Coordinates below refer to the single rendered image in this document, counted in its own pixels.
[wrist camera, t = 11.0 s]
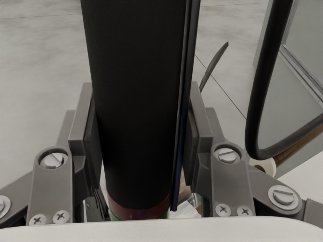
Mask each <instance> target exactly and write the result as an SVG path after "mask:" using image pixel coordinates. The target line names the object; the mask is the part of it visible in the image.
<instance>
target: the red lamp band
mask: <svg viewBox="0 0 323 242"><path fill-rule="evenodd" d="M106 188H107V187H106ZM106 191H107V189H106ZM171 195H172V186H171V189H170V192H169V194H168V195H167V197H166V198H165V199H164V200H163V201H162V202H160V203H159V204H157V205H156V206H153V207H150V208H147V209H129V208H126V207H123V206H121V205H119V204H117V203H116V202H114V201H113V200H112V199H111V197H110V196H109V194H108V191H107V198H108V204H109V207H110V209H111V211H112V212H113V213H114V214H115V215H116V216H117V217H118V218H119V219H121V220H123V221H127V220H148V219H158V218H159V217H160V216H162V215H163V214H164V213H165V212H166V210H167V209H168V207H169V205H170V202H171Z"/></svg>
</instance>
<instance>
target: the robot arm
mask: <svg viewBox="0 0 323 242"><path fill-rule="evenodd" d="M182 165H183V171H184V177H185V183H186V186H190V189H191V193H198V194H199V195H200V196H202V197H201V218H171V219H148V220H127V221H107V222H86V223H84V204H83V201H84V200H85V199H86V198H88V197H94V191H95V189H99V183H100V175H101V167H102V152H101V145H100V138H99V129H98V122H97V115H96V108H95V101H94V94H93V87H92V82H83V84H82V88H81V92H80V96H79V99H78V103H77V106H76V109H67V110H66V112H65V115H64V118H63V121H62V125H61V128H60V131H59V134H58V138H57V141H56V144H55V146H50V147H47V148H45V149H43V150H42V151H40V152H39V153H38V154H37V155H36V157H35V160H34V165H33V169H32V170H30V171H29V172H27V173H26V174H24V175H22V176H21V177H19V178H17V179H16V180H14V181H12V182H11V183H9V184H7V185H6V186H4V187H2V188H1V189H0V242H323V204H321V203H319V202H316V201H314V200H311V199H309V198H307V200H303V199H301V198H300V196H299V194H298V193H297V192H296V191H295V190H294V189H292V188H291V187H289V186H288V185H286V184H284V183H282V182H281V181H279V180H277V179H275V178H274V177H272V176H270V175H268V174H266V173H265V172H263V171H261V170H259V169H258V168H256V167H254V166H252V165H250V164H249V163H247V159H246V154H245V152H244V150H243V149H242V148H241V147H240V146H238V145H237V144H234V143H232V142H226V141H225V138H224V135H223V132H222V129H221V126H220V124H219V121H218V118H217V115H216V112H215V109H214V108H213V107H205V106H204V103H203V99H202V96H201V93H200V90H199V86H198V83H197V81H192V83H191V91H190V100H189V108H188V114H187V123H186V135H185V144H184V152H183V162H182Z"/></svg>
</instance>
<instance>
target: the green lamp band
mask: <svg viewBox="0 0 323 242"><path fill-rule="evenodd" d="M170 206H171V203H170V205H169V207H168V209H167V211H166V212H165V214H164V215H163V216H162V217H160V218H159V219H169V215H170ZM109 212H110V218H111V221H121V220H120V219H118V218H117V217H116V216H115V215H114V214H113V212H112V211H111V209H110V207H109Z"/></svg>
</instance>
